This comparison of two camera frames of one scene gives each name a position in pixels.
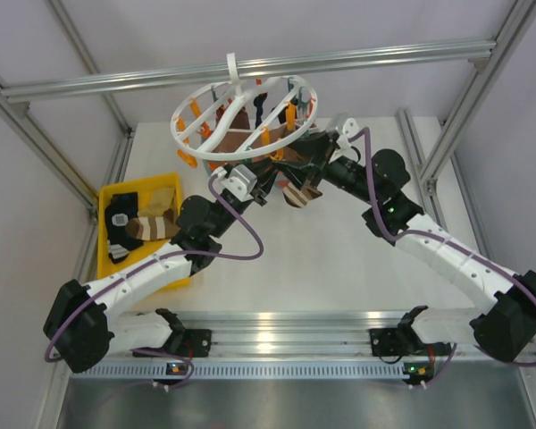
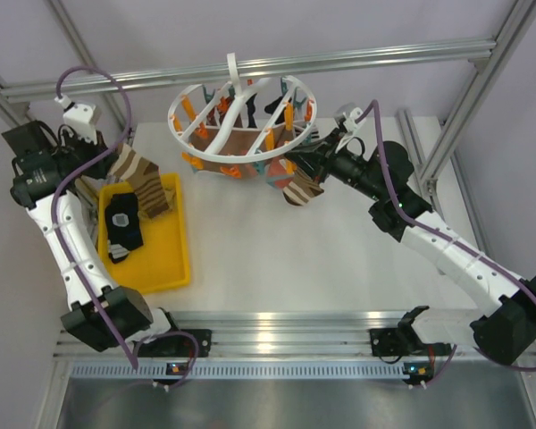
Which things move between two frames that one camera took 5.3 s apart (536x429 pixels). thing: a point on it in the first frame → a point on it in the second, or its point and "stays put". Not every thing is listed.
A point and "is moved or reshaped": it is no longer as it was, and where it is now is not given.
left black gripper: (265, 180) → (95, 150)
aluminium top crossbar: (445, 52) stays put
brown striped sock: (150, 228) → (145, 177)
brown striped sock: (299, 197) stays put
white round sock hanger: (233, 79) is moved or reshaped
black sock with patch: (123, 206) stays put
